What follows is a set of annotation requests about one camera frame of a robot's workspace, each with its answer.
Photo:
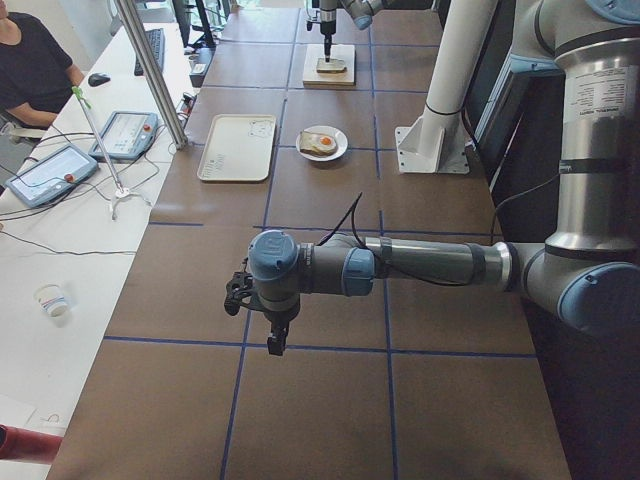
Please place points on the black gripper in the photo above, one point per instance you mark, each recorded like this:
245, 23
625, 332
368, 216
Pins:
278, 321
327, 19

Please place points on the brown bread slice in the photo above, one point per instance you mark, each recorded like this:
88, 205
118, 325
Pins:
330, 66

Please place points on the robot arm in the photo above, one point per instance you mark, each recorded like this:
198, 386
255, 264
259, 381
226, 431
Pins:
360, 11
583, 273

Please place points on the bread slice under egg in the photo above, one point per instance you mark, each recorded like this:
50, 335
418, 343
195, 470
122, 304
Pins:
304, 144

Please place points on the wooden cutting board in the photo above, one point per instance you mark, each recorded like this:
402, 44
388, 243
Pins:
311, 78

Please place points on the fried egg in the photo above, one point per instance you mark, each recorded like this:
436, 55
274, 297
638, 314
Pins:
322, 144

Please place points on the cream bear serving tray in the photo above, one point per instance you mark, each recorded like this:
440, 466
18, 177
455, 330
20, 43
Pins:
238, 148

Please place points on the black keyboard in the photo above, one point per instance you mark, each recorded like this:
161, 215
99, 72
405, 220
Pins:
156, 41

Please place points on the far teach pendant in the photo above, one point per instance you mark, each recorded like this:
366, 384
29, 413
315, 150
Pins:
128, 134

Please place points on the teach pendant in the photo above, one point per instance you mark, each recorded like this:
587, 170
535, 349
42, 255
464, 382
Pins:
52, 176
128, 134

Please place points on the paper cup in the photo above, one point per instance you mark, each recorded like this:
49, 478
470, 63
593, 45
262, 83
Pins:
52, 300

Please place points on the black computer mouse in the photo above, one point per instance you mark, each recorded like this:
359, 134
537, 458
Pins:
97, 79

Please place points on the red object at corner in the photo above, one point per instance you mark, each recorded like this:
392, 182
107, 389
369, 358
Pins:
28, 446

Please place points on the near teach pendant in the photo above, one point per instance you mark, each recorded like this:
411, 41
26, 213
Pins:
52, 176

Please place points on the person in black shirt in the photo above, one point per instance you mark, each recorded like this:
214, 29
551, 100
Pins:
37, 75

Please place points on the white camera mast pole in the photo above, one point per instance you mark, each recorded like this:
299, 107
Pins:
464, 33

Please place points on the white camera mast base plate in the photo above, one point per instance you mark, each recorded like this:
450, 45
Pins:
435, 156

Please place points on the aluminium profile post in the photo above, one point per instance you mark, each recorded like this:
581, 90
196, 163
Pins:
152, 72

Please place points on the grabber stick with green handle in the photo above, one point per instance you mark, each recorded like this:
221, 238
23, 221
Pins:
121, 192

